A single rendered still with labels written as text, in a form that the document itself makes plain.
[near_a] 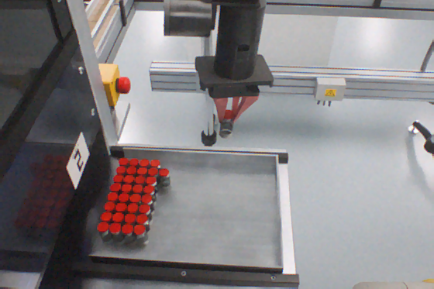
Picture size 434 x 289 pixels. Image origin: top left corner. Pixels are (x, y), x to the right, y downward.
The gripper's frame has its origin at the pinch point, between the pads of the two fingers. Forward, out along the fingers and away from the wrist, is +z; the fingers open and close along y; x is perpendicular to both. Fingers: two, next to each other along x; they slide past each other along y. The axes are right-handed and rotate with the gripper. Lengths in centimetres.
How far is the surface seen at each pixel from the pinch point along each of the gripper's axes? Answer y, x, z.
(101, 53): 22, -55, 24
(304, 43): -83, -134, 73
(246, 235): -5.0, 6.8, 25.0
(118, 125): 18.1, -28.8, 27.7
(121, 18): 16, -77, 24
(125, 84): 15.6, -28.2, 14.6
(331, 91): -67, -72, 57
